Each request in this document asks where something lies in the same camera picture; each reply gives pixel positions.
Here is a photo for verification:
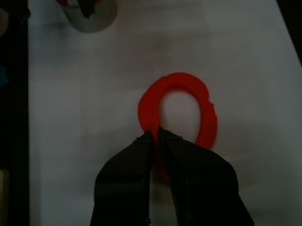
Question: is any round metal dough cutter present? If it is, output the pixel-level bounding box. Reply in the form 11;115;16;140
56;0;118;34

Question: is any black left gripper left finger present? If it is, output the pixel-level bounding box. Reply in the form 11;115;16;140
88;130;155;226

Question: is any white cutting mat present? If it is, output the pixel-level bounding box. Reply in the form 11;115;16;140
27;0;302;226

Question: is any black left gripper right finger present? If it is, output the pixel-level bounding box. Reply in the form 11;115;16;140
157;126;257;226

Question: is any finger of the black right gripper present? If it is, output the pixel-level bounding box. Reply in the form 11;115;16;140
76;0;104;19

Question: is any red dough ring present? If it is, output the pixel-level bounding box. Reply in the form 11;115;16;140
137;72;218;184

